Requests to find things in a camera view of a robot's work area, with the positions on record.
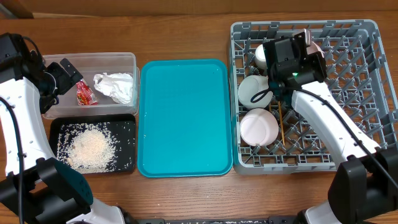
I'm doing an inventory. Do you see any clear plastic bin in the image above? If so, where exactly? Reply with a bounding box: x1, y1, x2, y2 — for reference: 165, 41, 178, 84
43, 52, 140, 119

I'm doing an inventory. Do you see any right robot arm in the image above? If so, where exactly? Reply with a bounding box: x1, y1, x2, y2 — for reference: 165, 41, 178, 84
262, 29, 397, 223

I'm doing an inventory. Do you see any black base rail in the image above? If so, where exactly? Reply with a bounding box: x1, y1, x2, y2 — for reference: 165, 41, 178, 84
137, 215, 305, 224

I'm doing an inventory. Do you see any teal serving tray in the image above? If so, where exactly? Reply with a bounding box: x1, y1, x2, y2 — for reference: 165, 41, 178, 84
137, 59, 233, 178

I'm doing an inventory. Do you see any grey bowl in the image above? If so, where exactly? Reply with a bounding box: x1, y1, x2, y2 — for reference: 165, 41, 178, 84
238, 75, 273, 110

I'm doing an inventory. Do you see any black plastic tray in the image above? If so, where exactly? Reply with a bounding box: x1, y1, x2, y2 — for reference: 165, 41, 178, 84
45, 113, 137, 177

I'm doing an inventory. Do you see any small pink plate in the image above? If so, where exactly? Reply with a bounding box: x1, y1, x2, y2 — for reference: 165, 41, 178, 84
240, 108, 279, 146

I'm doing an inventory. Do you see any white napkin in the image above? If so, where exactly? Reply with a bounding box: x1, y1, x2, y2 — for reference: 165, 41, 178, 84
93, 73, 134, 104

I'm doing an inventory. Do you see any red snack wrapper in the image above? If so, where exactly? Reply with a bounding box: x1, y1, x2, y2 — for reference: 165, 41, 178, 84
76, 79, 98, 106

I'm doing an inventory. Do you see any white rice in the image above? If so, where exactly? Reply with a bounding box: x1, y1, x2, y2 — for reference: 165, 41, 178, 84
55, 121, 135, 174

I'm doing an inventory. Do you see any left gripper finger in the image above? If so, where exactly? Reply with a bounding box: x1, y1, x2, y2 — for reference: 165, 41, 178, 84
46, 62, 62, 74
59, 58, 83, 87

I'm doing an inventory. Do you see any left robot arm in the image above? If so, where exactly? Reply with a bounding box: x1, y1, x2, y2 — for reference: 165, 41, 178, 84
1, 33, 134, 223

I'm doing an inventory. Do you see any white cup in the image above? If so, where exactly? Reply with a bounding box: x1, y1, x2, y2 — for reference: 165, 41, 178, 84
254, 45, 267, 70

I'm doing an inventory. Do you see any large pink plate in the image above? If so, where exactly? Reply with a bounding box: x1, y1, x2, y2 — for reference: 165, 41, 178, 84
304, 29, 324, 58

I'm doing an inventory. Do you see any grey dish rack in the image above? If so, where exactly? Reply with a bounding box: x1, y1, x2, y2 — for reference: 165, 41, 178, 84
229, 19, 397, 175

